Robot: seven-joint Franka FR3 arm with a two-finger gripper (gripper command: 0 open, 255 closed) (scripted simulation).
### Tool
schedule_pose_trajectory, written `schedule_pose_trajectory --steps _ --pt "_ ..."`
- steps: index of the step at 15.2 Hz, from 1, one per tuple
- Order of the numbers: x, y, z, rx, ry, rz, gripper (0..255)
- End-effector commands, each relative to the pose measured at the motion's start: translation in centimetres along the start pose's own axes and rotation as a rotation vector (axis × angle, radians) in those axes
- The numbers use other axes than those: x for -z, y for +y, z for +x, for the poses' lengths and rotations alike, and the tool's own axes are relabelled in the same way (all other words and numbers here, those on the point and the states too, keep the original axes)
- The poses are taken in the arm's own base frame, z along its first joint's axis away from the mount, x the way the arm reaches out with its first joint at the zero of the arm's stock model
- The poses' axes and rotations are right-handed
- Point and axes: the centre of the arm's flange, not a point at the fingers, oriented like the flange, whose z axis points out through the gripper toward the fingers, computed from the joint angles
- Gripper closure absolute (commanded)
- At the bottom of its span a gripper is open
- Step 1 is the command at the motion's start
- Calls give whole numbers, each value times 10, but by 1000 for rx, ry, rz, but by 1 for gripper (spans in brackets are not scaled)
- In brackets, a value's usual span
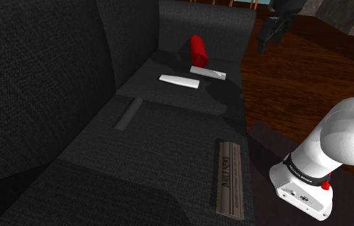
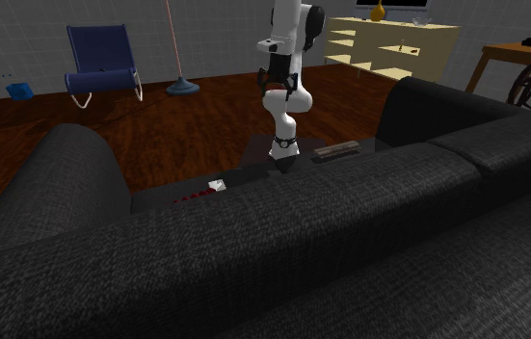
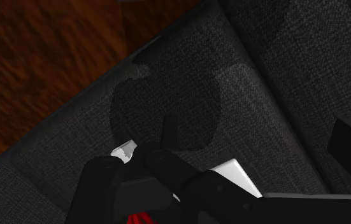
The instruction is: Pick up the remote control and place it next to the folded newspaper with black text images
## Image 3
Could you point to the red object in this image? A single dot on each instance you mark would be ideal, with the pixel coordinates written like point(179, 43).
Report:
point(139, 219)

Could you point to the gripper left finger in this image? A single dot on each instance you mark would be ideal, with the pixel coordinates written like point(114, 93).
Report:
point(96, 189)

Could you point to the dark grey fabric sofa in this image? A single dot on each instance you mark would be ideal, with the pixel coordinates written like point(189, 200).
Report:
point(256, 93)

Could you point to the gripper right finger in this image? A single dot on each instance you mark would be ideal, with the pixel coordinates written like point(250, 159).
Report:
point(224, 208)

